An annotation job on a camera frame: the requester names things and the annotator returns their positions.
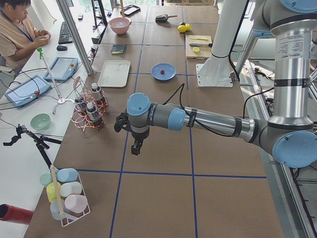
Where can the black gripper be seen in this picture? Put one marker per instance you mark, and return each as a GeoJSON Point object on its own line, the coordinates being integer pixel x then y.
{"type": "Point", "coordinates": [139, 136]}

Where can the blue plate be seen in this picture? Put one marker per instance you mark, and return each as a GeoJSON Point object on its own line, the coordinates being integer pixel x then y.
{"type": "Point", "coordinates": [170, 71]}

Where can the drink bottle three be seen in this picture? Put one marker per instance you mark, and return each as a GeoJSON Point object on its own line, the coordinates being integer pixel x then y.
{"type": "Point", "coordinates": [93, 114]}

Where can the drink bottle two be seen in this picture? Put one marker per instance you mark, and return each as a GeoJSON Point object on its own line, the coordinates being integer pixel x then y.
{"type": "Point", "coordinates": [81, 105]}

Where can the drink bottle one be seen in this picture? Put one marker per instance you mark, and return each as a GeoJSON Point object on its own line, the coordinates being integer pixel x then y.
{"type": "Point", "coordinates": [96, 91]}

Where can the white pastel cup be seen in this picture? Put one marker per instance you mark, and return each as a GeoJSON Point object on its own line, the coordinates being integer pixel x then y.
{"type": "Point", "coordinates": [70, 188]}

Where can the blue pastel cup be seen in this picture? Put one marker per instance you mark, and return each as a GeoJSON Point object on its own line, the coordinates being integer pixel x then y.
{"type": "Point", "coordinates": [67, 175]}

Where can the cream bear tray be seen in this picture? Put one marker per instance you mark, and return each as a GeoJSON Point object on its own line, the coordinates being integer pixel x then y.
{"type": "Point", "coordinates": [114, 73]}

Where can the pink pastel cup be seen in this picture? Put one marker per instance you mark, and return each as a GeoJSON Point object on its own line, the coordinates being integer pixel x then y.
{"type": "Point", "coordinates": [76, 203]}

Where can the white cup rack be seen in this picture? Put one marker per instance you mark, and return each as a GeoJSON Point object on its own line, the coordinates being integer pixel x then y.
{"type": "Point", "coordinates": [57, 208]}

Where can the white stand with pole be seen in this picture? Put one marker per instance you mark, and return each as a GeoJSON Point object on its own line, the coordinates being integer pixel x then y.
{"type": "Point", "coordinates": [61, 100]}

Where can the yellow pastel cup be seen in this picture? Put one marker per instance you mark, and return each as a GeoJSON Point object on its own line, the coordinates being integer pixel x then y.
{"type": "Point", "coordinates": [51, 194]}

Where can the green bowl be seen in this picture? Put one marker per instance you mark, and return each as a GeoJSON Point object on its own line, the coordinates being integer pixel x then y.
{"type": "Point", "coordinates": [40, 122]}

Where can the grey folded cloth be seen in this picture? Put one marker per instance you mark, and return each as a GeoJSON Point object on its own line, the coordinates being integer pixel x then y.
{"type": "Point", "coordinates": [118, 49]}

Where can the blue teach pendant far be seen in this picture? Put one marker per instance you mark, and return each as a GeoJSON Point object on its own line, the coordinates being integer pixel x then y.
{"type": "Point", "coordinates": [63, 68]}

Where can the blue teach pendant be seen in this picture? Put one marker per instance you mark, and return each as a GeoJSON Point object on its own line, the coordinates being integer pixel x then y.
{"type": "Point", "coordinates": [63, 68]}
{"type": "Point", "coordinates": [27, 91]}

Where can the lemon half slice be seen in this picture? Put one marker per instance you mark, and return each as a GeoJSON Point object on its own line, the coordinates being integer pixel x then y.
{"type": "Point", "coordinates": [196, 49]}

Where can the wooden cutting board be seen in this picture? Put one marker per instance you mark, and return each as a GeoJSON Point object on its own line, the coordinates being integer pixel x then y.
{"type": "Point", "coordinates": [204, 53]}

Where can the steel muddler black tip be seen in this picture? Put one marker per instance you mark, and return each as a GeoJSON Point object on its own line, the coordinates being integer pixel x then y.
{"type": "Point", "coordinates": [200, 44]}

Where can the pink bowl of ice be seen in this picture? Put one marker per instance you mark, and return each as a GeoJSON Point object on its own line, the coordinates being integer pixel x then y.
{"type": "Point", "coordinates": [120, 25]}

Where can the yellow plastic knife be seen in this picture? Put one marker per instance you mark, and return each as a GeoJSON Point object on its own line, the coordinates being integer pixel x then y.
{"type": "Point", "coordinates": [199, 38]}

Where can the black computer mouse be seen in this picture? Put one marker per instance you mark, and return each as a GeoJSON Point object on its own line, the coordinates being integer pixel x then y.
{"type": "Point", "coordinates": [61, 48]}

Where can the blue teach pendant near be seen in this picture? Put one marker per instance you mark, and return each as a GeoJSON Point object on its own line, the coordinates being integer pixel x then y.
{"type": "Point", "coordinates": [27, 91]}

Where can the yellow lemon near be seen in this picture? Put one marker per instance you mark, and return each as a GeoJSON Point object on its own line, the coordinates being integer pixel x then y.
{"type": "Point", "coordinates": [182, 28]}

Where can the yellow lemon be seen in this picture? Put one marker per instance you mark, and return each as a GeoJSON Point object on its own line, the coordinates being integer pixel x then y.
{"type": "Point", "coordinates": [188, 27]}
{"type": "Point", "coordinates": [182, 28]}

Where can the black keyboard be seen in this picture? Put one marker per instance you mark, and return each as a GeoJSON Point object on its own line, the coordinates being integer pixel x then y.
{"type": "Point", "coordinates": [64, 35]}

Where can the steel ice scoop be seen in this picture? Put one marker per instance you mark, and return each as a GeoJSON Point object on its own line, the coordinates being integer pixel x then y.
{"type": "Point", "coordinates": [163, 18]}

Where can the yellow lemon far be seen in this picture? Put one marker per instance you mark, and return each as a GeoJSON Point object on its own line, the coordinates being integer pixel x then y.
{"type": "Point", "coordinates": [188, 27]}

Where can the red thermos bottle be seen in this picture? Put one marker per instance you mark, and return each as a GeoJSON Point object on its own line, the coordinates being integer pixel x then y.
{"type": "Point", "coordinates": [13, 214]}

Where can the seated person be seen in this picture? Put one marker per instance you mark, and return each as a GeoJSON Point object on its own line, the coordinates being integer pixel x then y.
{"type": "Point", "coordinates": [18, 36]}

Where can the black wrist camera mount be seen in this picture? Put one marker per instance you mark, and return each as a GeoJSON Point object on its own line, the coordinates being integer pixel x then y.
{"type": "Point", "coordinates": [122, 122]}

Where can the copper wire bottle rack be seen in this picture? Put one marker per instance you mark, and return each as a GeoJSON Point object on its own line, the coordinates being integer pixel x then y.
{"type": "Point", "coordinates": [82, 122]}

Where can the aluminium frame post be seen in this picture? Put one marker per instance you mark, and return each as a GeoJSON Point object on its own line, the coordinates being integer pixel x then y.
{"type": "Point", "coordinates": [67, 16]}

